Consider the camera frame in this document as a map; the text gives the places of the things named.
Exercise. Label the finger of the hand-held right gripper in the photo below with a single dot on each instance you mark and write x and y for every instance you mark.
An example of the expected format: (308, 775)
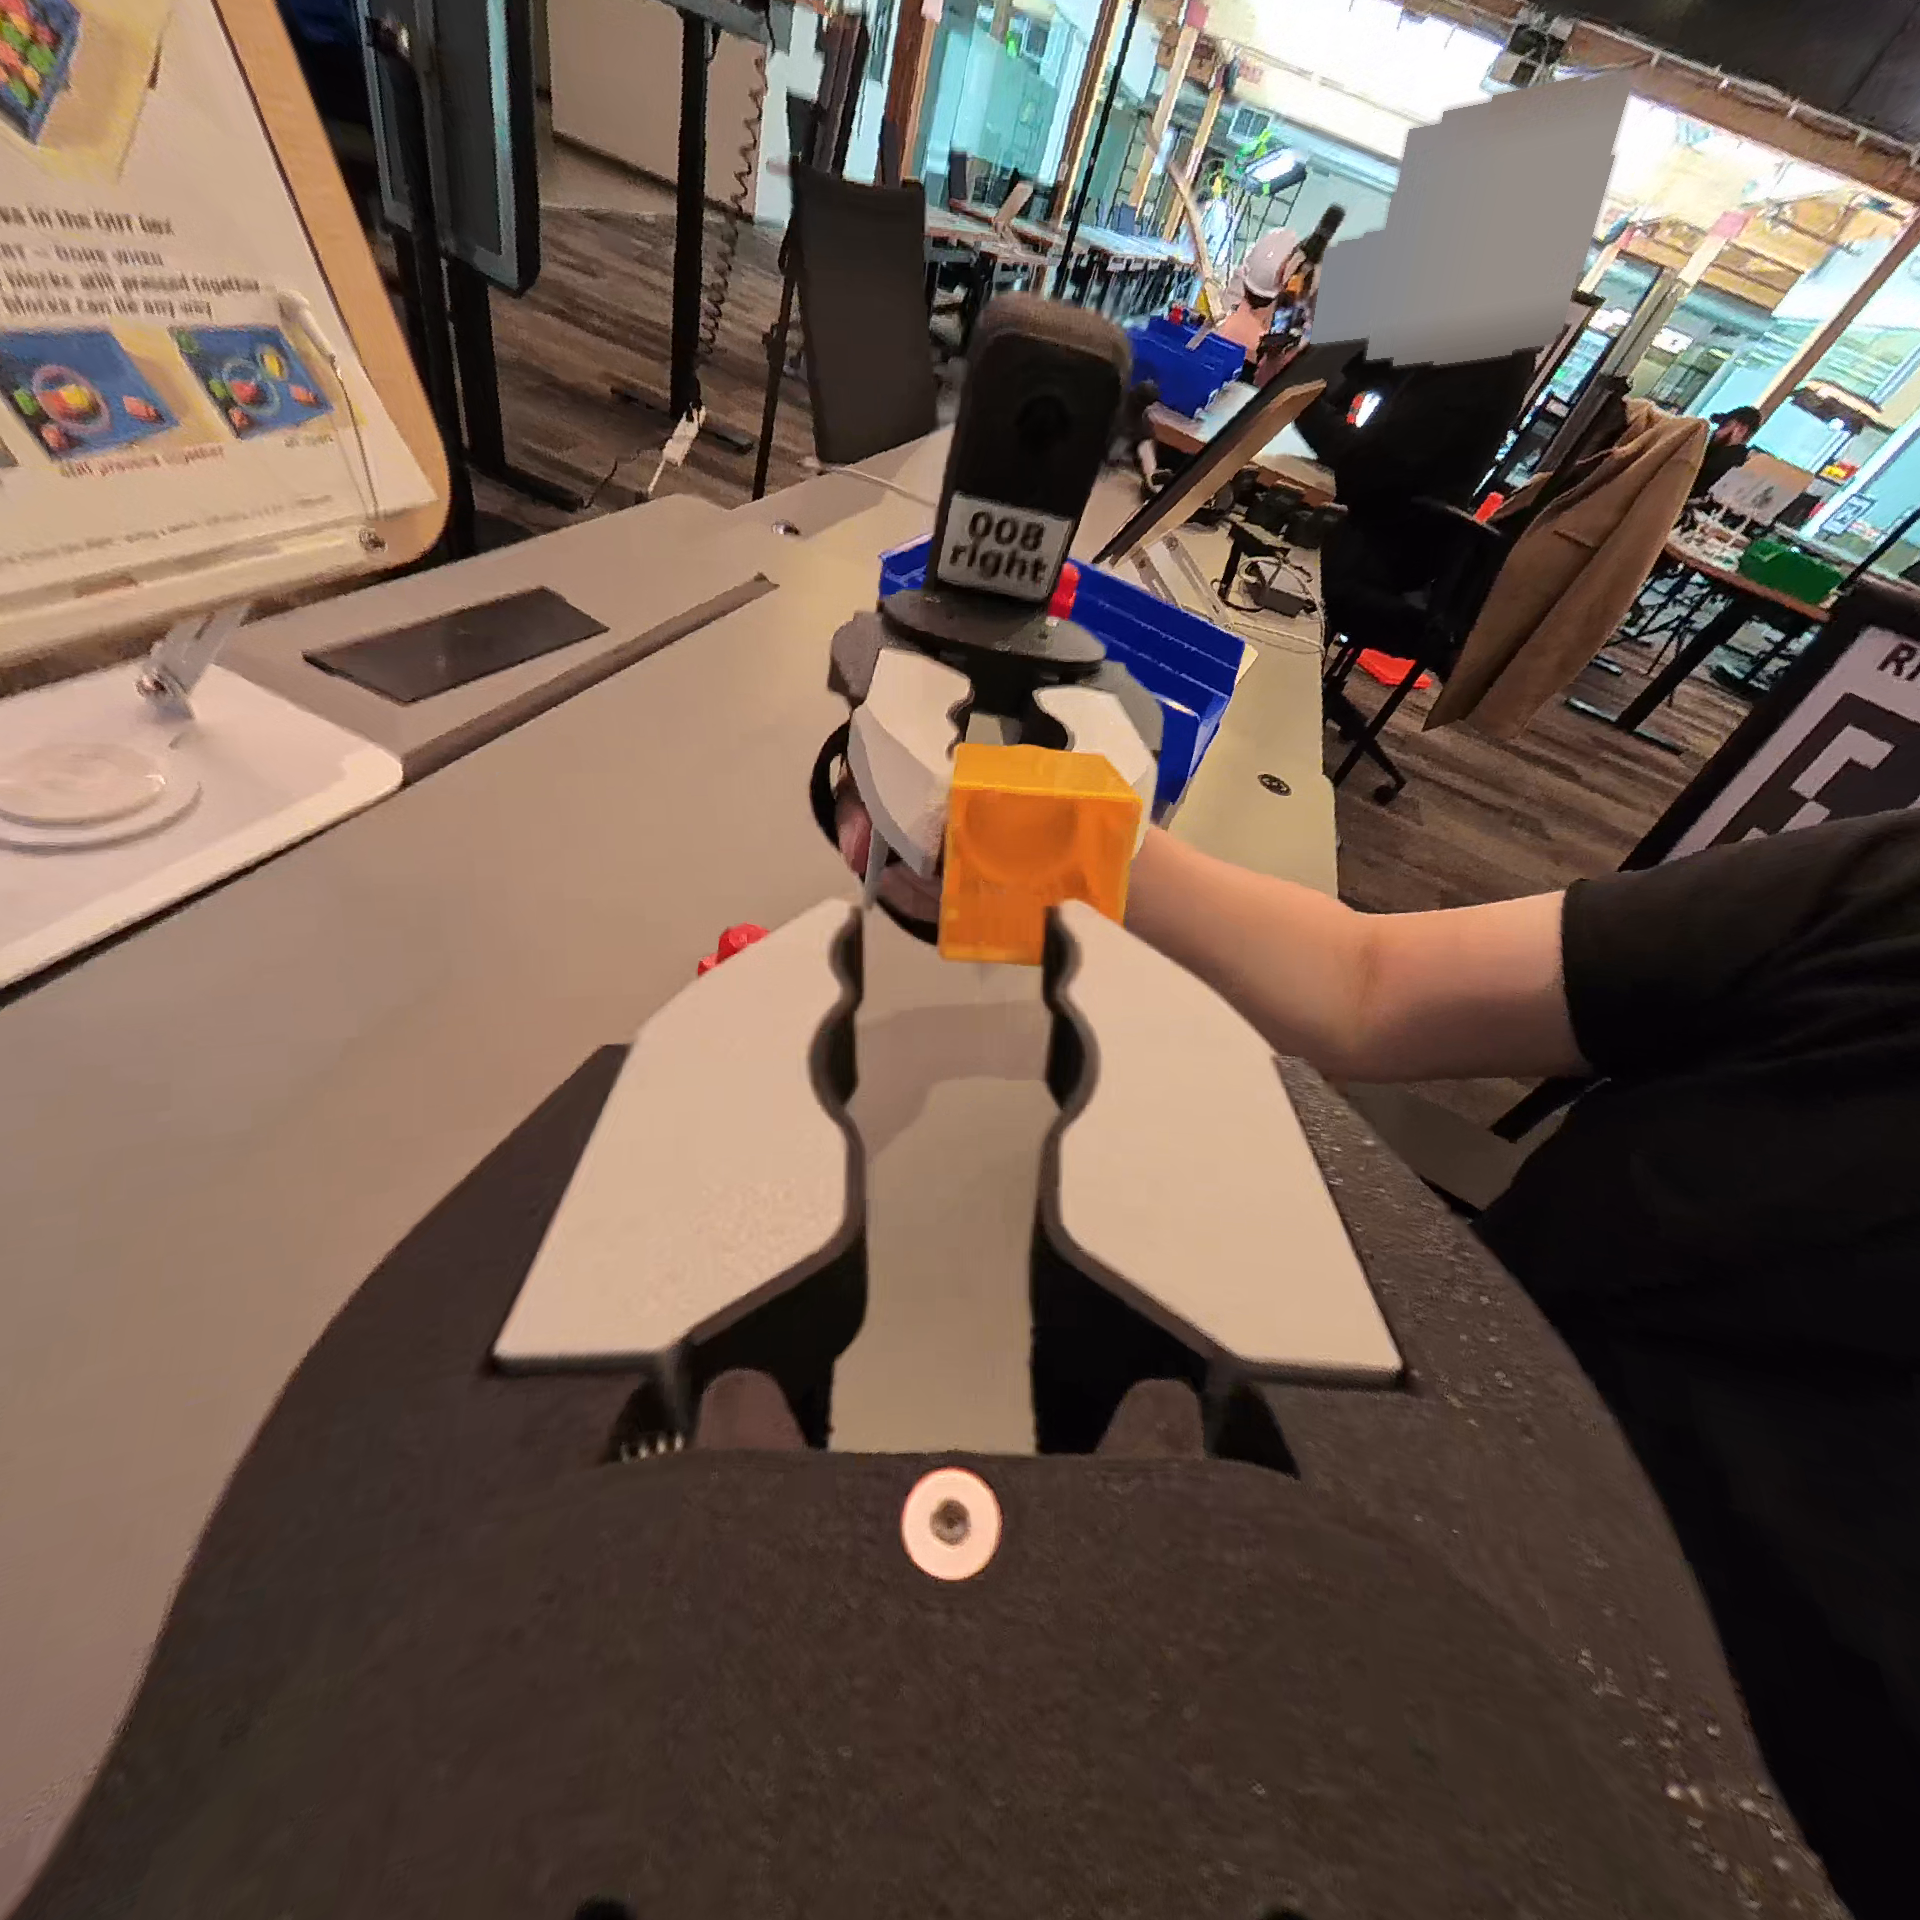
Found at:
(1119, 735)
(902, 735)

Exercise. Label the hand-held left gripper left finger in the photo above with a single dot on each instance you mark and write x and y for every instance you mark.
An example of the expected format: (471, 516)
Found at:
(661, 1200)

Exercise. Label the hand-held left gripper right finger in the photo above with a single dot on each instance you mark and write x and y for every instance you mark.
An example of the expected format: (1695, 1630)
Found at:
(1244, 1200)

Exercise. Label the blue plastic bin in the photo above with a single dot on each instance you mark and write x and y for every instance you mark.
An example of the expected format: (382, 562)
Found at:
(1186, 660)
(1186, 368)

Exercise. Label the orange mega block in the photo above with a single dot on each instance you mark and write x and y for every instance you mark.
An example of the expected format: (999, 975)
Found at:
(1036, 856)

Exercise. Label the person's right forearm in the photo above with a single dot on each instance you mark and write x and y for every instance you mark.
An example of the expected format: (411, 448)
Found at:
(1349, 961)

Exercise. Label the person's right hand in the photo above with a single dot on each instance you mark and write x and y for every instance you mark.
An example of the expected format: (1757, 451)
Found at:
(902, 892)

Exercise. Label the slanted display board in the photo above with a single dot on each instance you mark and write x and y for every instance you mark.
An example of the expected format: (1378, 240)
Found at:
(1215, 474)

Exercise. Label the black office chair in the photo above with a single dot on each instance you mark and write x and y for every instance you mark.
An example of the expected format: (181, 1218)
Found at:
(1402, 628)

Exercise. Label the wooden standing desk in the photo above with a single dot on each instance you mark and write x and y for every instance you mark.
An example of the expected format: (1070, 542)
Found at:
(694, 225)

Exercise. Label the black rectangular pad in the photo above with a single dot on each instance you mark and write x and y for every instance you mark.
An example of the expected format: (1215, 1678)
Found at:
(459, 646)

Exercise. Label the brown coat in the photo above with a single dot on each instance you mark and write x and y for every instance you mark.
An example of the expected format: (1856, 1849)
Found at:
(1576, 569)

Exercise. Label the person's black shirt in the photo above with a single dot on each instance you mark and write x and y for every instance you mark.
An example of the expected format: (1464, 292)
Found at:
(1770, 1200)

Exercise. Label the black white pattern sign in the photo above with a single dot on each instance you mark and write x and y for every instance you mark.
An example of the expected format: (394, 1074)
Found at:
(1799, 750)

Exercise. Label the green plastic bin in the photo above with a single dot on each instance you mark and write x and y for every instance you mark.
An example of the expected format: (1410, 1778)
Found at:
(1791, 569)

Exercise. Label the printed instruction sheet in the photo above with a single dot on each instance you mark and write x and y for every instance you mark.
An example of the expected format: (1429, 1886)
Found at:
(149, 300)

